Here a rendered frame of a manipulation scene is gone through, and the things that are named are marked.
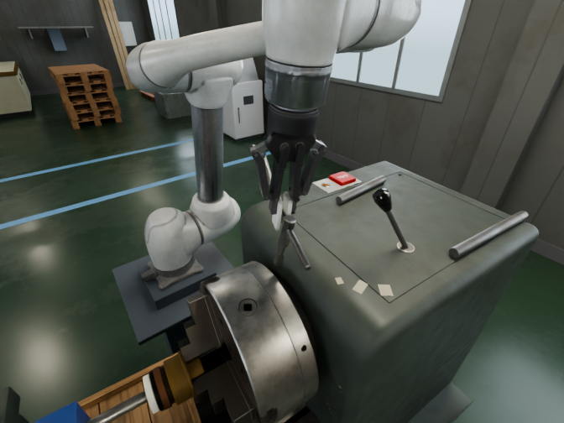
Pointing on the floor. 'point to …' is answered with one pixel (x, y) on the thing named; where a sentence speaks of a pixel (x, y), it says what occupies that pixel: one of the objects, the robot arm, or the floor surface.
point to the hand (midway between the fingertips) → (282, 211)
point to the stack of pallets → (86, 93)
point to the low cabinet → (13, 91)
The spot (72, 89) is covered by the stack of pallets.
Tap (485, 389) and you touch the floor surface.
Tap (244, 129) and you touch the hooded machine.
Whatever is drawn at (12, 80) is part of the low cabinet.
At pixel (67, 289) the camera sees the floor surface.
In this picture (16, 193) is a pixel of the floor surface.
